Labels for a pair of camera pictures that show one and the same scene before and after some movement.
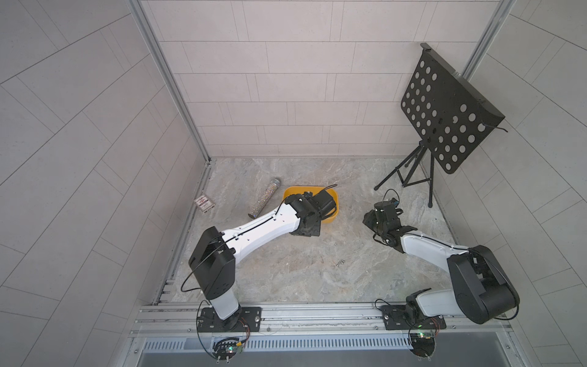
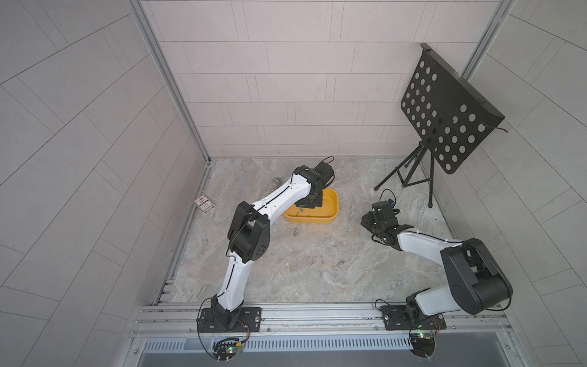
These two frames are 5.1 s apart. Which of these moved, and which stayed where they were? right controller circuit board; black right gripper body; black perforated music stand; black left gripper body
Moved: black left gripper body
Stayed: black right gripper body; black perforated music stand; right controller circuit board
